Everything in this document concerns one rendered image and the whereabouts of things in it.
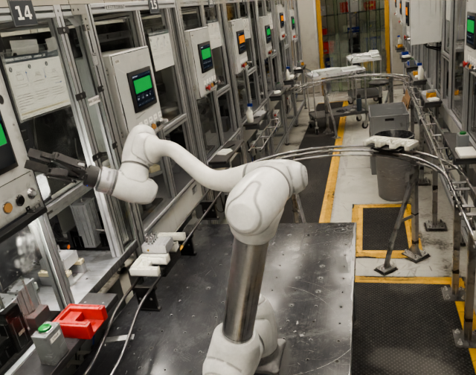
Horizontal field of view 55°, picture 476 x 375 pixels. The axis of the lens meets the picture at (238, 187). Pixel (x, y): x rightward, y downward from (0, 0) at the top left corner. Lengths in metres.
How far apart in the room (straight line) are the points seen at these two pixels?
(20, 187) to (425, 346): 2.26
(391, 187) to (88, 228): 3.05
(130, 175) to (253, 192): 0.59
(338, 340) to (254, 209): 0.90
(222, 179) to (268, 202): 0.30
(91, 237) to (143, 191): 0.79
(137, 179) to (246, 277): 0.55
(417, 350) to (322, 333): 1.06
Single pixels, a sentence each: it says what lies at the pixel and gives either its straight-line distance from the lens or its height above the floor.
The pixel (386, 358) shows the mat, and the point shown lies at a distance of 2.83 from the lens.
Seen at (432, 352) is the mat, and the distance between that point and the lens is 2.89.
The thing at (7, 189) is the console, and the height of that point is 1.47.
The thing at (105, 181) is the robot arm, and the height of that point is 1.44.
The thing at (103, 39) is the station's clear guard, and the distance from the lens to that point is 2.32.
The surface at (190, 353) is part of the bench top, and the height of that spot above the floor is 0.68.
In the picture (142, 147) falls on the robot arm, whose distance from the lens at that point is 1.64.
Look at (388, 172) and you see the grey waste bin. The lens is 4.52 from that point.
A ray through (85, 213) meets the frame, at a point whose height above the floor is 1.11.
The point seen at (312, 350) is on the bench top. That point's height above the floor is 0.68.
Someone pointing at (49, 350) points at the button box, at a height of 0.98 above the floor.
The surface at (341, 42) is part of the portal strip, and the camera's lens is 9.83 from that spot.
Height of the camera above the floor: 1.91
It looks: 21 degrees down
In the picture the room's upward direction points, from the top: 9 degrees counter-clockwise
